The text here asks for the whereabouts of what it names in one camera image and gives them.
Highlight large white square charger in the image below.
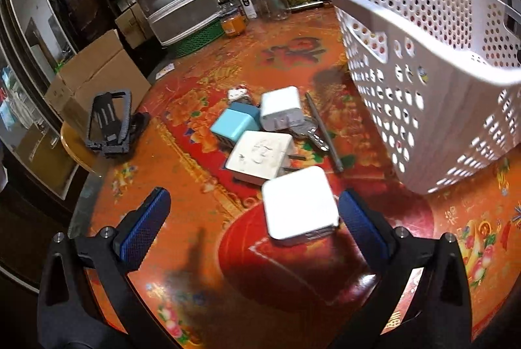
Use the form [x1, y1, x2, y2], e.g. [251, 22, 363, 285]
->
[261, 166, 340, 246]

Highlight silver keys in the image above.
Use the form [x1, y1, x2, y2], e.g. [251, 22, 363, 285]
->
[289, 116, 330, 152]

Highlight white charger with prongs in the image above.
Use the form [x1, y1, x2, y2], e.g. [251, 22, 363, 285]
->
[225, 131, 299, 187]

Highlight light blue charger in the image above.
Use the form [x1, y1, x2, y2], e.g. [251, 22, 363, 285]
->
[210, 102, 261, 147]

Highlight white perforated plastic basket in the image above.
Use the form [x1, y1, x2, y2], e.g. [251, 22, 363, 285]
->
[331, 0, 520, 195]

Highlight white plug adapter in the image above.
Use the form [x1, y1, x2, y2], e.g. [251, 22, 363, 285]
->
[260, 86, 305, 132]

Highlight Hello Kitty charger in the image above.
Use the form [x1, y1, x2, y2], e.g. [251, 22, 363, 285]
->
[227, 88, 253, 105]

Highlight round wooden stool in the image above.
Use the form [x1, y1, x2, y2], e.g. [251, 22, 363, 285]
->
[60, 122, 101, 176]

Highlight black phone stand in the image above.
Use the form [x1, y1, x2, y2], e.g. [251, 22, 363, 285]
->
[85, 90, 151, 158]

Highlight cardboard box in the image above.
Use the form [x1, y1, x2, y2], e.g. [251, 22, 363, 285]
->
[44, 30, 151, 137]

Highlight small white card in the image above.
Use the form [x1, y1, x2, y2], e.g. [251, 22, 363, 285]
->
[155, 62, 175, 81]

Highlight green plastic basket base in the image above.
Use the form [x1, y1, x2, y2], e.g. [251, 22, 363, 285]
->
[169, 19, 224, 59]

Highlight dark glass door cabinet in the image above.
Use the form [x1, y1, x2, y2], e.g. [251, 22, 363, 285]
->
[1, 0, 114, 201]

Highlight orange honey jar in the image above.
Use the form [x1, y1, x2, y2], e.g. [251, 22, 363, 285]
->
[220, 9, 246, 36]

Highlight empty glass jar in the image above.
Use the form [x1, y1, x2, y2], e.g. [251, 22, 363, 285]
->
[262, 0, 290, 21]

